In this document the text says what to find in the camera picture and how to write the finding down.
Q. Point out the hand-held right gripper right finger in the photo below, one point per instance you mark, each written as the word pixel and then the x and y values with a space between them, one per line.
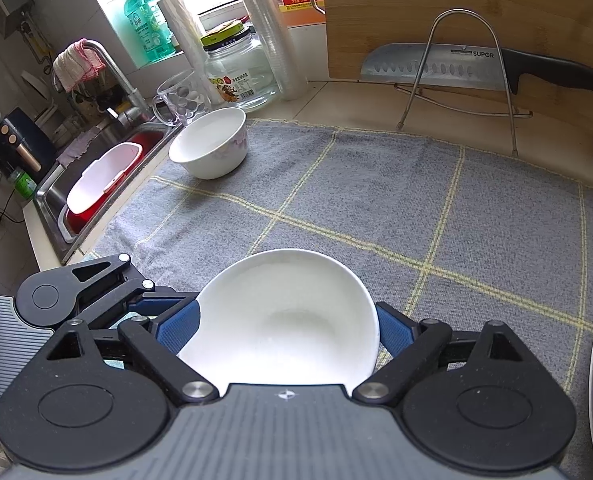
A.
pixel 394 330

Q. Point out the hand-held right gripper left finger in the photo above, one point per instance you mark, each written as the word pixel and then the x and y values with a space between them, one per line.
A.
pixel 179 325

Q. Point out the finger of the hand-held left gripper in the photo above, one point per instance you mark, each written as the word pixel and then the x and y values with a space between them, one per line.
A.
pixel 139 305

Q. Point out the white floral bowl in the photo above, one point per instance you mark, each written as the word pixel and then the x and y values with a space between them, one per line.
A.
pixel 276 320
pixel 209 145

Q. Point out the stainless steel sink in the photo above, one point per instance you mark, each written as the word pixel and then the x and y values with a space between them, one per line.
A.
pixel 49 215

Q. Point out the grey checked towel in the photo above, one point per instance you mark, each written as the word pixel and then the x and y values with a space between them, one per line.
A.
pixel 376 200

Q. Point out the green can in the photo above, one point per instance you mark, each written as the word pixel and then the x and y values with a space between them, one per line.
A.
pixel 24 185

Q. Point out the red plastic basin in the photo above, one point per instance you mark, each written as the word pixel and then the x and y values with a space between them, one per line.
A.
pixel 146 140

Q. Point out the grey rag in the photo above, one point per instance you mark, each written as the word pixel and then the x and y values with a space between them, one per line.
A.
pixel 76 150

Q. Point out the black air fryer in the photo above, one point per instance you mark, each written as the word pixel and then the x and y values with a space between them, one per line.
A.
pixel 11 150

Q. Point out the clear glass mug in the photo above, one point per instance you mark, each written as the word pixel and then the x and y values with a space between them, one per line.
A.
pixel 184 102

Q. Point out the steel faucet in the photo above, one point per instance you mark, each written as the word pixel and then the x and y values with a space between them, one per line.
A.
pixel 121 85

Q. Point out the pink cloth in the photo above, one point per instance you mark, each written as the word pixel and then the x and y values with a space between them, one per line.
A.
pixel 76 67

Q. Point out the glass jar green lid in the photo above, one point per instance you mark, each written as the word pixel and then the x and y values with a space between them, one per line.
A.
pixel 241 77

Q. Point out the white plastic bag roll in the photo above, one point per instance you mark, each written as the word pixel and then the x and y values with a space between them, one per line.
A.
pixel 181 35

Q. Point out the green dish soap bottle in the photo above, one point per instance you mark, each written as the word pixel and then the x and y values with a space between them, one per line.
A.
pixel 144 30

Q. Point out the clear plastic cup stack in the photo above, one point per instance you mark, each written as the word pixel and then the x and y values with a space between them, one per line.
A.
pixel 271 50

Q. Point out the bamboo cutting board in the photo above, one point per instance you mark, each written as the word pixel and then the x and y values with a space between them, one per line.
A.
pixel 476 0

